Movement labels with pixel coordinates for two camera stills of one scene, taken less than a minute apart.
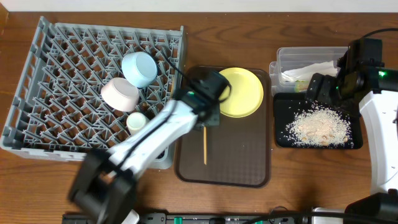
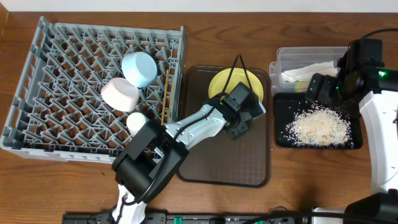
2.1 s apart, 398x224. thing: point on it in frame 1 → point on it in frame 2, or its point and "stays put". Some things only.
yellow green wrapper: x=301 y=86 stays put
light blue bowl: x=140 y=68 stays put
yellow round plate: x=243 y=95 stays put
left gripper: x=215 y=111 → x=236 y=134
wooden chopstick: x=205 y=145 → x=165 y=96
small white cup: x=135 y=121 stays put
